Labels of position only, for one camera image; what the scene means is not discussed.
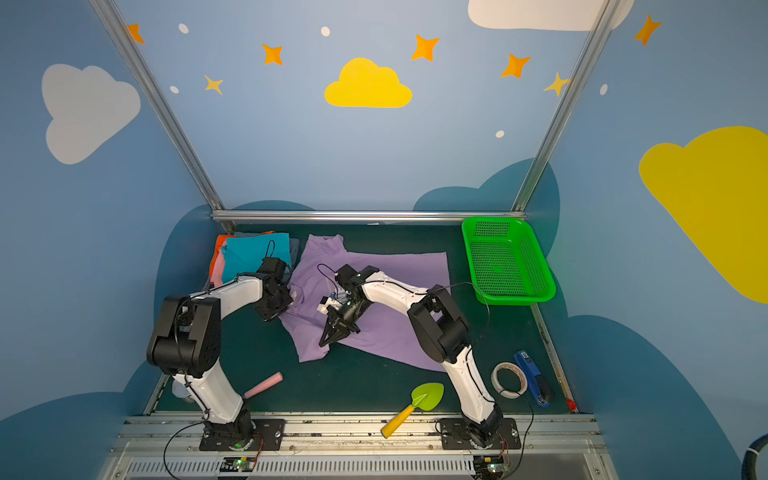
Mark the green plastic perforated basket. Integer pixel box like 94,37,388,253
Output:
461,217,556,306

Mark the purple t shirt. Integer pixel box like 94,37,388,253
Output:
280,235,450,372

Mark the aluminium frame left post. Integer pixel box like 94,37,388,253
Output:
90,0,226,214

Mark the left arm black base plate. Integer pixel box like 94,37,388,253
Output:
199,419,285,452

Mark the aluminium frame back bar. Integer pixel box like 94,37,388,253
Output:
211,210,526,225

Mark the blue stapler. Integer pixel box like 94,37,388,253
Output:
514,350,555,408

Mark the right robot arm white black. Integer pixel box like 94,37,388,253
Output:
318,265,503,448

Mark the right circuit board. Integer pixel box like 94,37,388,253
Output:
473,456,507,480

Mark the orange folded t shirt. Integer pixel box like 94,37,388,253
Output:
208,231,274,284

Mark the left circuit board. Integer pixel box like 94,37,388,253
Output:
219,457,256,473

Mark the aluminium frame right post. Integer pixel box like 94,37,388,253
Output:
506,0,622,219

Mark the teal folded t shirt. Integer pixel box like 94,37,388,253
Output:
221,233,293,283

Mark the aluminium front rail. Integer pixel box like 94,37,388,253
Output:
98,412,618,479

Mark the pink folded t shirt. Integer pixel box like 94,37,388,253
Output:
210,244,240,287

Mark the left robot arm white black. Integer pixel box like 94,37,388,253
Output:
146,257,292,441

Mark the aluminium frame post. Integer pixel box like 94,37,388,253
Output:
506,0,622,219
90,0,226,214

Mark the circuit board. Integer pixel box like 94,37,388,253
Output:
473,456,507,480
219,457,256,473

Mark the white tape roll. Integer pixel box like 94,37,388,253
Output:
491,362,528,400

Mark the green yellow toy shovel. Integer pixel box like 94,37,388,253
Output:
380,383,445,439

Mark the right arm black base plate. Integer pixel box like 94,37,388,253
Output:
436,418,522,450

